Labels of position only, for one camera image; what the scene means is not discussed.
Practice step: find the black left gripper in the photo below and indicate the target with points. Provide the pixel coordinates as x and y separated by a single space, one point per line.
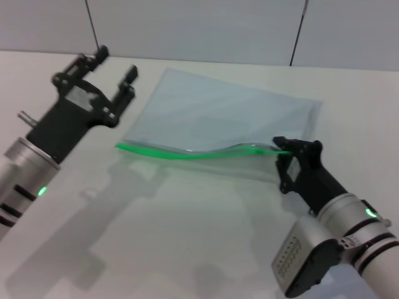
68 118

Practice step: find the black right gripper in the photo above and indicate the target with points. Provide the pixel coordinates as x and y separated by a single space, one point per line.
315 180

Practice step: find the transparent green-zip document bag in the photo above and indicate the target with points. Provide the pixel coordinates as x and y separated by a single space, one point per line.
218 115

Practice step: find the silver right connector plug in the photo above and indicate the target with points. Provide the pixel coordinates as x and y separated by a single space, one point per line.
311 211

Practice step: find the silver connector plug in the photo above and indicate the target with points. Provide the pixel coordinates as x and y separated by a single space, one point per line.
311 211
27 119

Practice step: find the silver left connector plug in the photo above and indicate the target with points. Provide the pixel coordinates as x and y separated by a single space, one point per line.
27 119

